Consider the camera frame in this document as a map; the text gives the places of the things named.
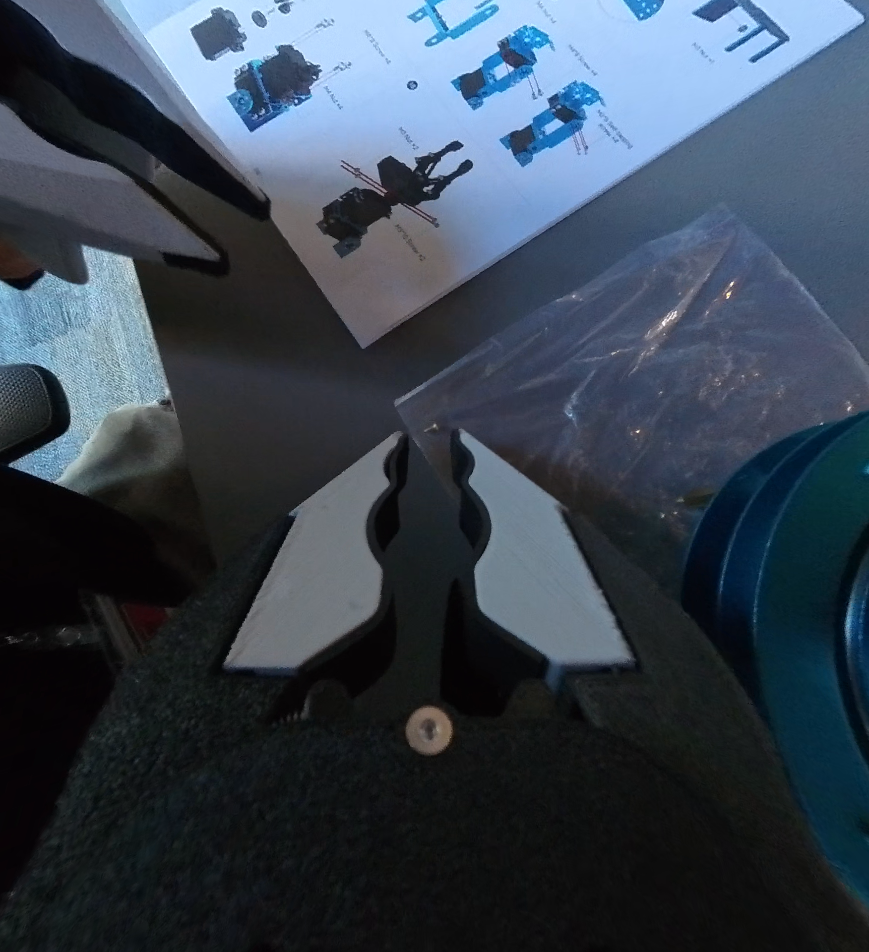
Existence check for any printed instruction booklet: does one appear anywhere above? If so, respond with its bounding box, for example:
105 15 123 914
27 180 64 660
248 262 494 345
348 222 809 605
10 0 867 349

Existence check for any blue round turntable base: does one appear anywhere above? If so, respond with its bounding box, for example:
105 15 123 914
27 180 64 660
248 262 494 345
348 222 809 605
680 398 869 942

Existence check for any grey chair armrest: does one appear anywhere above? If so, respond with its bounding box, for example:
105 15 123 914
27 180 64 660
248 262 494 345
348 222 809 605
0 364 71 466

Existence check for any large clear plastic bag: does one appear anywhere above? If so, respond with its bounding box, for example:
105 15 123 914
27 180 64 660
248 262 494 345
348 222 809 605
393 204 869 596

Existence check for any dark grey desk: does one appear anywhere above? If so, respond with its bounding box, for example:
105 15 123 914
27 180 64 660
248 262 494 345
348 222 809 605
133 0 869 745

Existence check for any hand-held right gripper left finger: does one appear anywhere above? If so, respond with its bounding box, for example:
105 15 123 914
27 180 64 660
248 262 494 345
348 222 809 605
222 431 411 678

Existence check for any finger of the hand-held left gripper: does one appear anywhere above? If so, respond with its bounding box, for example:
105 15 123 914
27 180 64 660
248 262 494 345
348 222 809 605
0 88 229 287
54 39 272 222

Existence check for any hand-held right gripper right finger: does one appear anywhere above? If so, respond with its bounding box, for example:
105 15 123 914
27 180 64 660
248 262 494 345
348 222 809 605
449 427 638 689

